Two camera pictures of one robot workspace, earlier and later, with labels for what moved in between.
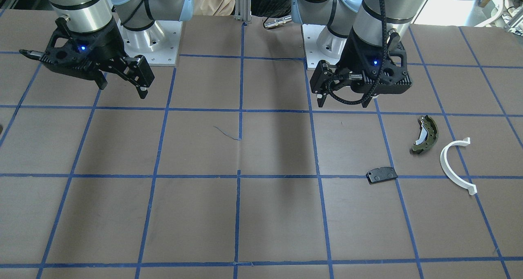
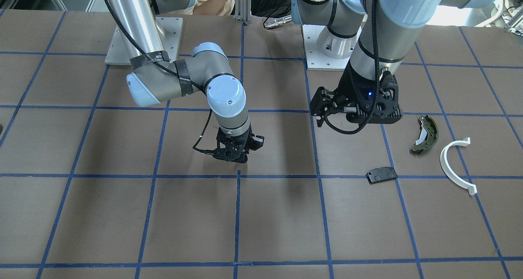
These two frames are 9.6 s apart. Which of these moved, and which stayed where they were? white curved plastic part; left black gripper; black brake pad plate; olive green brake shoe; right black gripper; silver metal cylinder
Moved: right black gripper; left black gripper
Stayed: white curved plastic part; olive green brake shoe; silver metal cylinder; black brake pad plate
